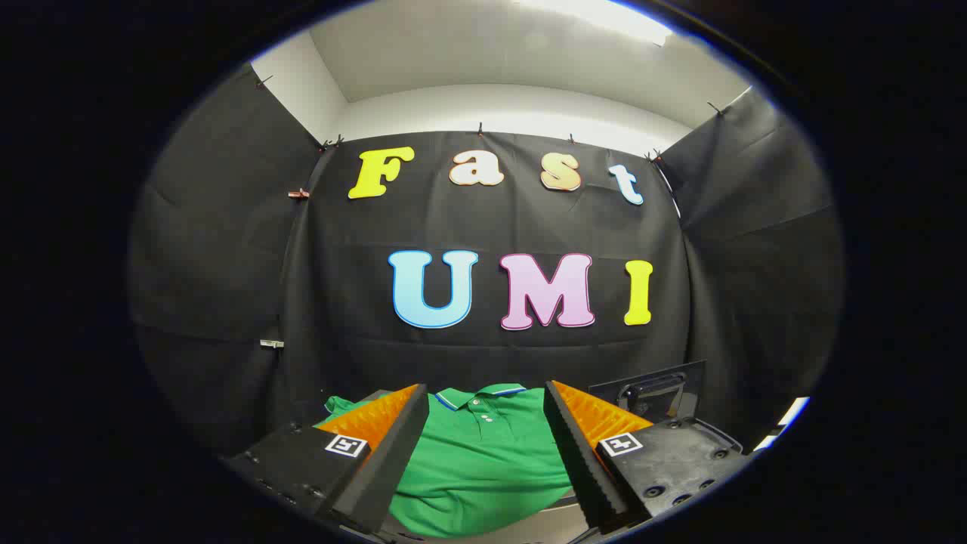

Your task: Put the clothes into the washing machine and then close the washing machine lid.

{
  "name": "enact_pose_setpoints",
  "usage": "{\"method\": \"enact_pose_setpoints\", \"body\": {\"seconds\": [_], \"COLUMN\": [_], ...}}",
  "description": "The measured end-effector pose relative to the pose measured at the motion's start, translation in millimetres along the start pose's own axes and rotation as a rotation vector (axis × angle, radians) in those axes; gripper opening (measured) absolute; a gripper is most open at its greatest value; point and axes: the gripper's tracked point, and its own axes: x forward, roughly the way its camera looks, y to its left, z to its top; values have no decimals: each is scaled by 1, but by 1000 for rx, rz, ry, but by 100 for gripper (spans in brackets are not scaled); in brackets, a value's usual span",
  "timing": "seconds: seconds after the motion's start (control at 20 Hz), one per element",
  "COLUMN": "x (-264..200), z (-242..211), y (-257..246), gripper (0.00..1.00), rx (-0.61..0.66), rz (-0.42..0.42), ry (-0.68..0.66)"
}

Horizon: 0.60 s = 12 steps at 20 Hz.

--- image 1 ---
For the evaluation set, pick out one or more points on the green polo shirt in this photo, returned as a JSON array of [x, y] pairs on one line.
[[483, 461]]

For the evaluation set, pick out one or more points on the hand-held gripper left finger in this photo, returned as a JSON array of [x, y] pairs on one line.
[[381, 468]]

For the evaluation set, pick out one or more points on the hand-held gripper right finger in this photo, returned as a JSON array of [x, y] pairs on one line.
[[585, 468]]

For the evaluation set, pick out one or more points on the black backdrop cloth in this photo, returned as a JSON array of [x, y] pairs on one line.
[[491, 363]]

